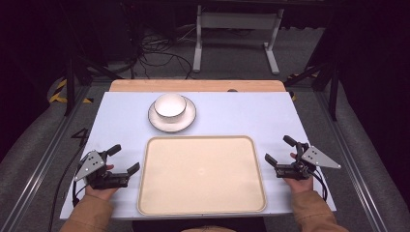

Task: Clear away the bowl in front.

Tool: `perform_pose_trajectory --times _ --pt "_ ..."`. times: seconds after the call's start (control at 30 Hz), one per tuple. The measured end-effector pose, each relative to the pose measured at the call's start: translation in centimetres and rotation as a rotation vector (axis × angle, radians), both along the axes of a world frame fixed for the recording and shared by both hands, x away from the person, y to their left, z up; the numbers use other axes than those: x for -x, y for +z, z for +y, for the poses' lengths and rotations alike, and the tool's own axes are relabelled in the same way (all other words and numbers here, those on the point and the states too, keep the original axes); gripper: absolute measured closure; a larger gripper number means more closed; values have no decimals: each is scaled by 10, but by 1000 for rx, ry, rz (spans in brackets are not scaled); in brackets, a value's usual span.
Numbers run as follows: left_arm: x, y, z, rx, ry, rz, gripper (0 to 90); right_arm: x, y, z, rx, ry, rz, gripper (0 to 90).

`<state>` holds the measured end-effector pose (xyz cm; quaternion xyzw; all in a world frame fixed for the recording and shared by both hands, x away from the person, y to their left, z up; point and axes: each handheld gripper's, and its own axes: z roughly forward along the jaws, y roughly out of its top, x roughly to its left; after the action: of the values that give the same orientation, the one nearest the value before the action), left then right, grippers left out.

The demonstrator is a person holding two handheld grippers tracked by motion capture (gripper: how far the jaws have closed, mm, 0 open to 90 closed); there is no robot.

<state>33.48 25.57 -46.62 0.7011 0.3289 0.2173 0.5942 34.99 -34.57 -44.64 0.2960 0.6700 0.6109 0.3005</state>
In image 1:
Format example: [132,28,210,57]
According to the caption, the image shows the white bowl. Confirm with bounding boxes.
[153,93,189,125]

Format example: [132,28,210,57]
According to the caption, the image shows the white board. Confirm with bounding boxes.
[59,91,337,221]

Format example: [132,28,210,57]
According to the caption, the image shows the black tripod stand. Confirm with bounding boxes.
[61,0,125,118]
[283,30,343,123]

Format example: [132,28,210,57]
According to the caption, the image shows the person's left hand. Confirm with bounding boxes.
[84,163,120,202]

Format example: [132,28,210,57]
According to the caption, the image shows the person's tan clothing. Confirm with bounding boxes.
[181,225,237,232]

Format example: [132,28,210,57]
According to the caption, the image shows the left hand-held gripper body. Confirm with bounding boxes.
[73,149,131,190]

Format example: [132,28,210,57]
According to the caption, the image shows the hand-held gripper cable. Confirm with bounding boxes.
[309,167,329,203]
[47,146,90,232]

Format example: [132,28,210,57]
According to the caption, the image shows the right hand-held gripper cable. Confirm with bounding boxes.
[309,167,329,203]

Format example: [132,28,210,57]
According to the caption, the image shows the black floor cables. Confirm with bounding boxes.
[127,23,195,80]

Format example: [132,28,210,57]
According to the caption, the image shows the white metal stand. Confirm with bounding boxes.
[191,4,285,76]

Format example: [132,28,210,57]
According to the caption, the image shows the aluminium rail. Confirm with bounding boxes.
[312,90,390,232]
[0,84,92,232]

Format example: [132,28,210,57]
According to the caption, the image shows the left hand-held gripper cable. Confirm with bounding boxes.
[47,146,90,232]

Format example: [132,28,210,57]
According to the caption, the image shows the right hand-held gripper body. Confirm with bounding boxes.
[275,141,342,182]

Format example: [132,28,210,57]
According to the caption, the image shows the white plate with dark rim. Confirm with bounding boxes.
[147,96,197,133]

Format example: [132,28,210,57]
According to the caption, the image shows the wooden table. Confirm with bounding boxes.
[108,78,287,94]

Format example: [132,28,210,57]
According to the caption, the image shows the person's right hand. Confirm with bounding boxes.
[283,152,314,195]

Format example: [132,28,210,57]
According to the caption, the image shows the yellow and black floor tape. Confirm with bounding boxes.
[287,72,321,102]
[47,78,95,105]

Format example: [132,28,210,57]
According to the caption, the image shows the beige tray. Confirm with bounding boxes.
[136,134,268,217]

